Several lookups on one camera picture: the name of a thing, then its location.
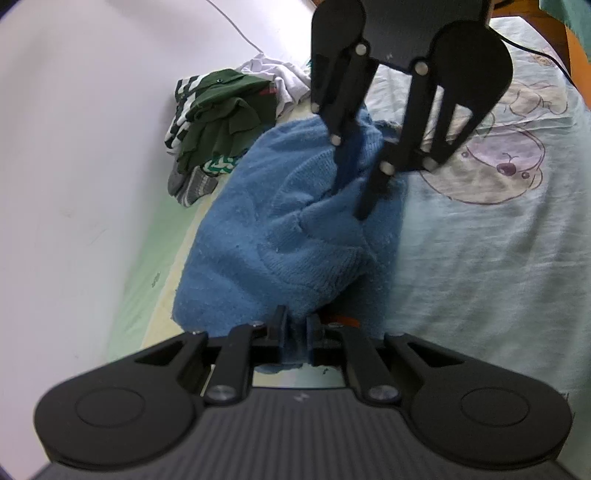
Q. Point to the white shirt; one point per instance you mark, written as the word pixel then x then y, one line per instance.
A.
pixel 281 78

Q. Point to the green white zigzag garment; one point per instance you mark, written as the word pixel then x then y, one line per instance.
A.
pixel 221 164

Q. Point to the green jacket white stripes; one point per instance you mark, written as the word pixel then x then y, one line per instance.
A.
pixel 231 83

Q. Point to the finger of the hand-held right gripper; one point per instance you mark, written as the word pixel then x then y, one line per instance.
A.
pixel 369 203
pixel 345 161

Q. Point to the blue fleece garment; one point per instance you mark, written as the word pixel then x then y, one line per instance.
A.
pixel 286 230

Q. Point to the yellow green printed bedsheet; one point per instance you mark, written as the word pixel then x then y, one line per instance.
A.
pixel 485 277

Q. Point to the grey striped knit sweater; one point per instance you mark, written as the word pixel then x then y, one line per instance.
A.
pixel 191 184

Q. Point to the teal cloth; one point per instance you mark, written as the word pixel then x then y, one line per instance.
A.
pixel 565 11

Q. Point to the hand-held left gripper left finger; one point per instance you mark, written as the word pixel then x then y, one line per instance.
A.
pixel 280 327

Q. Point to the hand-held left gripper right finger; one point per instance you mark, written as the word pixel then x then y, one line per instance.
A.
pixel 314 339

